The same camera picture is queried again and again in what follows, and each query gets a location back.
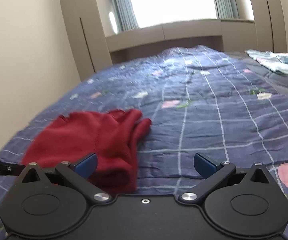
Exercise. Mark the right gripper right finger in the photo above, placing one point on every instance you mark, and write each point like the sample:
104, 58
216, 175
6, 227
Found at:
215, 176

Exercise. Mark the blue plaid floral quilt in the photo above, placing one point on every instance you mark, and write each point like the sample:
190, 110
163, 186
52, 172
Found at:
223, 105

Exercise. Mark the blue left curtain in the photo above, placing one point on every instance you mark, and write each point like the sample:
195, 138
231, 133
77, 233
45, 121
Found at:
124, 15

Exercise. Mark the light blue folded clothes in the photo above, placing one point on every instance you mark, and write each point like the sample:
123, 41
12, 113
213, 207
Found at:
276, 62

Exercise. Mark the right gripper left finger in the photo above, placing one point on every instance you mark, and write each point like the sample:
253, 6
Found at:
76, 175

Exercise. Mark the red long-sleeve shirt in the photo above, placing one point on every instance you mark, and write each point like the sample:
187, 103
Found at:
112, 137

